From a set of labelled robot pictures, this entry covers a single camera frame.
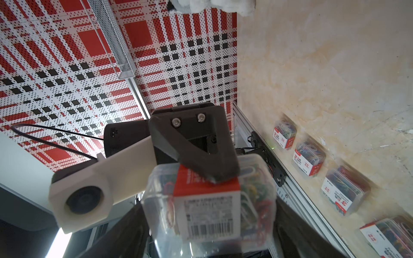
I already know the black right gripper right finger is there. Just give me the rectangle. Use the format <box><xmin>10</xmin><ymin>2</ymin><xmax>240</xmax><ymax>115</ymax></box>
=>
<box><xmin>273</xmin><ymin>199</ymin><xmax>345</xmax><ymax>258</ymax></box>

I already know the clear paper clip box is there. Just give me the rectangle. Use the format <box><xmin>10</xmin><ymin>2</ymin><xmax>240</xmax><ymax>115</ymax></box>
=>
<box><xmin>293</xmin><ymin>139</ymin><xmax>326</xmax><ymax>177</ymax></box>
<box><xmin>321</xmin><ymin>166</ymin><xmax>371</xmax><ymax>217</ymax></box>
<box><xmin>359</xmin><ymin>216</ymin><xmax>413</xmax><ymax>258</ymax></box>
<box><xmin>273</xmin><ymin>118</ymin><xmax>297</xmax><ymax>150</ymax></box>
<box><xmin>141</xmin><ymin>154</ymin><xmax>277</xmax><ymax>258</ymax></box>

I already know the white wire mesh shelf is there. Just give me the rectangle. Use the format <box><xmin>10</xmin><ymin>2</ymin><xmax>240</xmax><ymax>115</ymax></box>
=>
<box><xmin>88</xmin><ymin>1</ymin><xmax>136</xmax><ymax>80</ymax></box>

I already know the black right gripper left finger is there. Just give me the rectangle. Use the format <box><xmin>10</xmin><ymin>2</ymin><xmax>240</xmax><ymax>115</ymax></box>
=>
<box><xmin>79</xmin><ymin>203</ymin><xmax>149</xmax><ymax>258</ymax></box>

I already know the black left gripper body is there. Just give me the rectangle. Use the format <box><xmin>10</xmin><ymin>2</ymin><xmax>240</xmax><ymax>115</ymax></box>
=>
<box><xmin>103</xmin><ymin>102</ymin><xmax>240</xmax><ymax>183</ymax></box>

